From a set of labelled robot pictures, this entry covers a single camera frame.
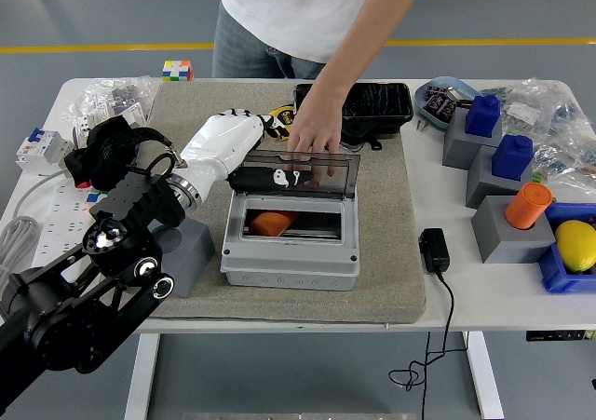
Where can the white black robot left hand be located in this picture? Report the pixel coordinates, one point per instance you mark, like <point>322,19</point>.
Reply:
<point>219,145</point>

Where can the person's hand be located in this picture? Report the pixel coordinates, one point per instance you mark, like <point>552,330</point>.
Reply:
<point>316,126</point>

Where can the smoky transparent box lid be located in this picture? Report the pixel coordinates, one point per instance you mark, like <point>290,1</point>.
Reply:
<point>347,178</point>

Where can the orange cylinder battery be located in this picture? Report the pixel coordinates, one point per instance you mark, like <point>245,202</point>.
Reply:
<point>272,224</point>
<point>528,206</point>

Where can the grey block with round hole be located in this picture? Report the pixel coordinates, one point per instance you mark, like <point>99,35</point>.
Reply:
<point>195,261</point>

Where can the person's forearm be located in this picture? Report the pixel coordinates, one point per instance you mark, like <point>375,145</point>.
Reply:
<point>372,29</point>

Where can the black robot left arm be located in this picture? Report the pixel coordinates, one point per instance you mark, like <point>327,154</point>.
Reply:
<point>70,322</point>

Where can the grey plastic junction box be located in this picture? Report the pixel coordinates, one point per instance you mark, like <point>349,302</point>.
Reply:
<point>288,271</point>

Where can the yellow tape measure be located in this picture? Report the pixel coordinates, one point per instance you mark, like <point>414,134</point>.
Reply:
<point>283,112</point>

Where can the black table control panel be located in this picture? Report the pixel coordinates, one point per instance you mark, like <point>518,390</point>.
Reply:
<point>554,335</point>

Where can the colourful puzzle cube with white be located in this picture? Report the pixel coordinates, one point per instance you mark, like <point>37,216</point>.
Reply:
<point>177,71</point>

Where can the small metal clip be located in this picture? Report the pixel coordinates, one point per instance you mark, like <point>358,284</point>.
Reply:
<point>423,126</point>

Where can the light blue dish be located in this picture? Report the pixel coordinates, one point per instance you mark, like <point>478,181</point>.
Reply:
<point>421,101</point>

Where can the blue plastic bin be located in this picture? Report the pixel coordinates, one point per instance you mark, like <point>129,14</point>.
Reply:
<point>559,280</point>

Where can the white table leg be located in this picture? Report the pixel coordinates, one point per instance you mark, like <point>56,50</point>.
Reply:
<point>139,378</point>
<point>484,378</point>

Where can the clear bag of small parts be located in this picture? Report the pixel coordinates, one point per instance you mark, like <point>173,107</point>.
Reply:
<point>121,94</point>

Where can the person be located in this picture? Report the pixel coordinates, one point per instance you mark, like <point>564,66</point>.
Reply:
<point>288,5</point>

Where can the dark purple packets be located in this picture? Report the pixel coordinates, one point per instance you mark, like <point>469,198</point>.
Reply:
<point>440,103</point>

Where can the yellow lemon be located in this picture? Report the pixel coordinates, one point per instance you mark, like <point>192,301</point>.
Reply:
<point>577,245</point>

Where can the grey block holder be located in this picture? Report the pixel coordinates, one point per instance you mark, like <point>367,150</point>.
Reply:
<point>484,187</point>
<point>458,150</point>
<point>507,245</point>

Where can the black cloth glove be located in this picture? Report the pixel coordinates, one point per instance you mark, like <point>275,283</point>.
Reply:
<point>75,166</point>

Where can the silver metal part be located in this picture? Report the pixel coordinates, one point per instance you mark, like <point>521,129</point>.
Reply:
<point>458,96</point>

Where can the blue plastic block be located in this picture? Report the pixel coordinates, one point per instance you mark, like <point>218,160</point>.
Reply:
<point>512,159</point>
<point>483,117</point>

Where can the grey-brown mat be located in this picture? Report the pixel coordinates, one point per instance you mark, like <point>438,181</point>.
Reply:
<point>279,303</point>

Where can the black power adapter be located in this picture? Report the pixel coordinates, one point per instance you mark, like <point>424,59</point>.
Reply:
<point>434,252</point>

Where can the white blue circuit breaker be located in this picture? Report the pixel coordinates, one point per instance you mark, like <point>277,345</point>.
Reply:
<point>42,152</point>

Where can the white power strip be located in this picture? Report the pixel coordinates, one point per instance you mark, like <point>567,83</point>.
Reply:
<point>56,234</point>

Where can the clear bag of components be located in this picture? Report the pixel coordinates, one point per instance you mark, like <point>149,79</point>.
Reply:
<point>563,154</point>
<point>526,108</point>

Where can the small green part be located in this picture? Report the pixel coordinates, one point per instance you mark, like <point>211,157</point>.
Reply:
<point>537,177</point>

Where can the black plastic enclosure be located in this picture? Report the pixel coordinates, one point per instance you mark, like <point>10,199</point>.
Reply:
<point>382,103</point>

